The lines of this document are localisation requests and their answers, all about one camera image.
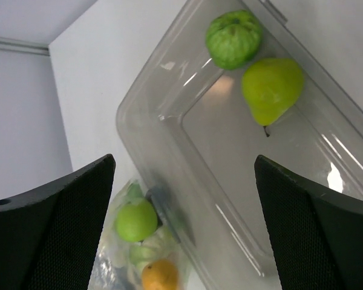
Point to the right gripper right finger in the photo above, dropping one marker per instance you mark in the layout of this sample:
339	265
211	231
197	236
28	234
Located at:
315	232

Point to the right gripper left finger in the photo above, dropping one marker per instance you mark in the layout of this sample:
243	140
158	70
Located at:
49	235

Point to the clear dotted zip top bag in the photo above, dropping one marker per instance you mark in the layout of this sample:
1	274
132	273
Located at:
118	264

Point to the green toy apple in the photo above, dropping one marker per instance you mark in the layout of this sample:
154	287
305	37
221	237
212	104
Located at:
135	221

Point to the orange toy fruit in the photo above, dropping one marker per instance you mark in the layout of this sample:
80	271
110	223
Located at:
161	274

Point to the green bumpy toy guava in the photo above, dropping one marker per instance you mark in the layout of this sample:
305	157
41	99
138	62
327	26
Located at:
233	38

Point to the clear grey plastic bin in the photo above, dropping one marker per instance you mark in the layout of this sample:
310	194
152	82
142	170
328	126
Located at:
192	137

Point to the left aluminium frame post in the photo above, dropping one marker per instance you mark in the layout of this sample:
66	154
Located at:
21	46

